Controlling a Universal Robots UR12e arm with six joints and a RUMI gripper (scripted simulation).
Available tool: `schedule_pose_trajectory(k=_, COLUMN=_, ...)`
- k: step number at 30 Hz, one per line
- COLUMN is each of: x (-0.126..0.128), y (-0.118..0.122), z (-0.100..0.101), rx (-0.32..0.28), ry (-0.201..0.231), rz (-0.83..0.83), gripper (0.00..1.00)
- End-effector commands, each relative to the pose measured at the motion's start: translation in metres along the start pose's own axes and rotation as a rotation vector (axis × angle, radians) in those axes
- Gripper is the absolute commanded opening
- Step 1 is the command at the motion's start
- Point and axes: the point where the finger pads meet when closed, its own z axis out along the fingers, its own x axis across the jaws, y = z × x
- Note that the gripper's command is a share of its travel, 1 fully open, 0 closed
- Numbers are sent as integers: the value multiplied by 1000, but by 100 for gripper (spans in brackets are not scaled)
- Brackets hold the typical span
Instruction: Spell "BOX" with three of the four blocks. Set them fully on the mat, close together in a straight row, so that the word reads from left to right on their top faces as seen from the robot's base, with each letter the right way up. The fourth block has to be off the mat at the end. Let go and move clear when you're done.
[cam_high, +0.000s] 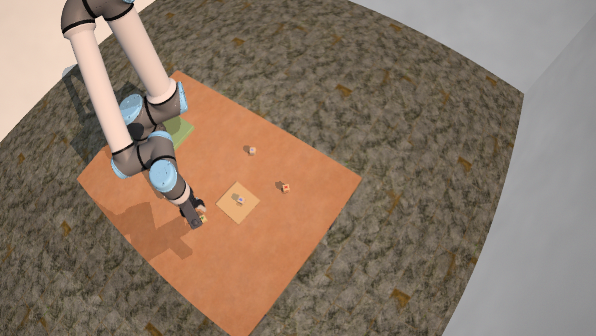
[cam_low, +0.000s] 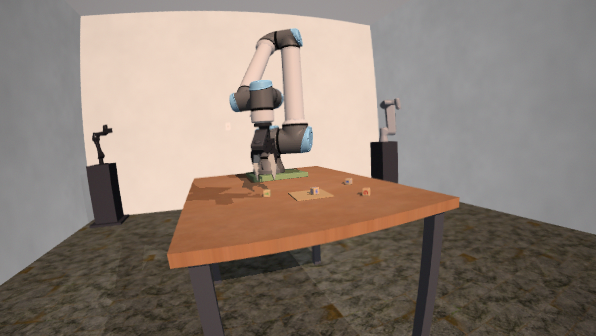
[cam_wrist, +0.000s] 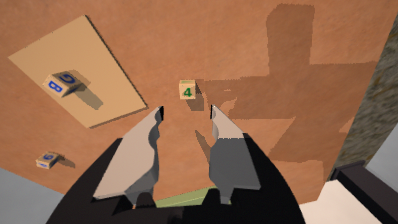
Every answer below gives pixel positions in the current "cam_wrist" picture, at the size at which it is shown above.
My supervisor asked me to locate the tan flat mat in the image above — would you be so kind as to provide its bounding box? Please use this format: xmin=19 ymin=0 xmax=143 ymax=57
xmin=9 ymin=15 xmax=147 ymax=128

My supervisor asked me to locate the wooden letter block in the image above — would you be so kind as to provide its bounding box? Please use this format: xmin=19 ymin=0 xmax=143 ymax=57
xmin=36 ymin=152 xmax=59 ymax=169
xmin=43 ymin=71 xmax=82 ymax=98
xmin=179 ymin=80 xmax=196 ymax=100

